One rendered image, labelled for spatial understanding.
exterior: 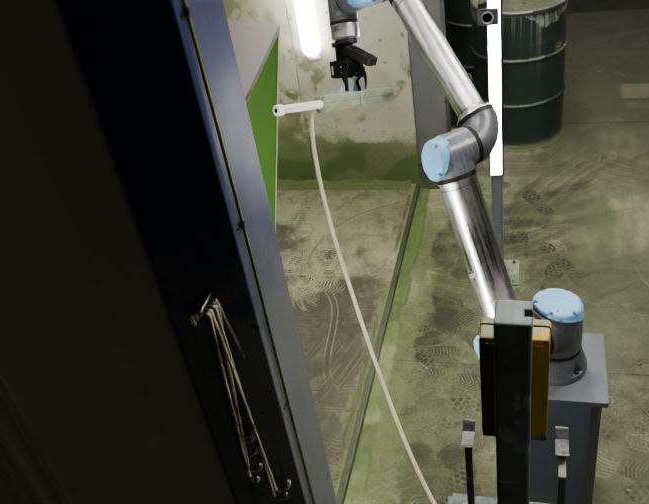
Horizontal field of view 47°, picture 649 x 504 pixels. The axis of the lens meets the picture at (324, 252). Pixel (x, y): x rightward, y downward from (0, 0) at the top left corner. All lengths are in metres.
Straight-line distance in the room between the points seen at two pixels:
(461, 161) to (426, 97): 2.19
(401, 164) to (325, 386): 1.68
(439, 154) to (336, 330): 1.67
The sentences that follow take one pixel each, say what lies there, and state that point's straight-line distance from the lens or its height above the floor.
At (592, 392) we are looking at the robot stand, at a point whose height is 0.64.
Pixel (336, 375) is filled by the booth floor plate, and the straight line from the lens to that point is 3.41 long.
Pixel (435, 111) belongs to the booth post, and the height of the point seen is 0.52.
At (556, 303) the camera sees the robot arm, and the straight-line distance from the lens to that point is 2.37.
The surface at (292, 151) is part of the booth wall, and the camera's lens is 4.66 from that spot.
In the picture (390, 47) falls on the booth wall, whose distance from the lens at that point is 4.23.
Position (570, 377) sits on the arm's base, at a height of 0.67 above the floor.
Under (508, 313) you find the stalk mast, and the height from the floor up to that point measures 1.64.
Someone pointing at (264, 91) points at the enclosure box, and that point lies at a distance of 2.67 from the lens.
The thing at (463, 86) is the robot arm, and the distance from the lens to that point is 2.27.
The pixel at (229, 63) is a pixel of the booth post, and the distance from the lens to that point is 1.32.
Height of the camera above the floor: 2.46
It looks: 36 degrees down
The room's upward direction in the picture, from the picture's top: 10 degrees counter-clockwise
